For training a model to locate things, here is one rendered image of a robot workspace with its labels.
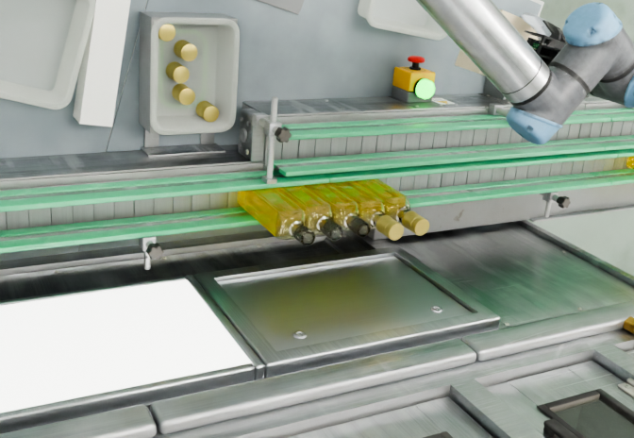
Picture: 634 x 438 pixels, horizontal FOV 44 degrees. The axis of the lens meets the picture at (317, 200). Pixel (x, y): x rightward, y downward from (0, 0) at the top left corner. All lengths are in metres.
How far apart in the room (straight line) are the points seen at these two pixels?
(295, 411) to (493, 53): 0.59
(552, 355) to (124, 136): 0.91
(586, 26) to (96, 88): 0.86
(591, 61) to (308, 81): 0.71
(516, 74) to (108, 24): 0.74
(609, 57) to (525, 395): 0.55
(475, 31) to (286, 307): 0.60
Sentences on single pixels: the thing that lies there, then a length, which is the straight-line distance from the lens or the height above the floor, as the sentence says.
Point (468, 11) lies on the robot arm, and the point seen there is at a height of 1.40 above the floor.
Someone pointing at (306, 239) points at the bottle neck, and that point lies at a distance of 1.40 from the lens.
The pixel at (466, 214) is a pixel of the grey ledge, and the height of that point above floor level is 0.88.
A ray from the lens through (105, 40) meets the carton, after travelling 1.51.
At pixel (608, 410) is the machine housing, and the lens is 1.39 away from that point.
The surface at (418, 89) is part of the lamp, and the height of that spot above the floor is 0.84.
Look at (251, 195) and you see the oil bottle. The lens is 1.53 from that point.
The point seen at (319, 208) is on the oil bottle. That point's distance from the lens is 1.45.
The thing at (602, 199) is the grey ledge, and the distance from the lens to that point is 2.26.
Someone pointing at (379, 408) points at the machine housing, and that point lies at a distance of 1.24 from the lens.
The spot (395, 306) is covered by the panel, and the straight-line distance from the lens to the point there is 1.46.
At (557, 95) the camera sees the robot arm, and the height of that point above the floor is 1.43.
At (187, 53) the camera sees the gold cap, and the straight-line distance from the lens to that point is 1.55.
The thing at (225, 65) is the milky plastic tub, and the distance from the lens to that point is 1.59.
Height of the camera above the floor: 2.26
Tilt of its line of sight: 55 degrees down
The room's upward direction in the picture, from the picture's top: 126 degrees clockwise
